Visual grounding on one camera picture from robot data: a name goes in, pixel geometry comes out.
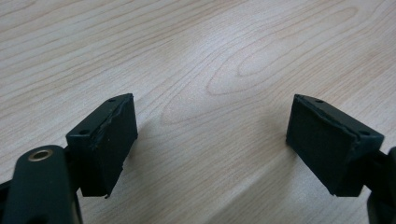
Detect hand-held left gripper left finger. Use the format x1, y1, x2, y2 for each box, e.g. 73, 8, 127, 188
65, 92, 139, 199

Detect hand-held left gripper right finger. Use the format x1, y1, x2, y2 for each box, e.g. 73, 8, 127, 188
285, 93, 386, 198

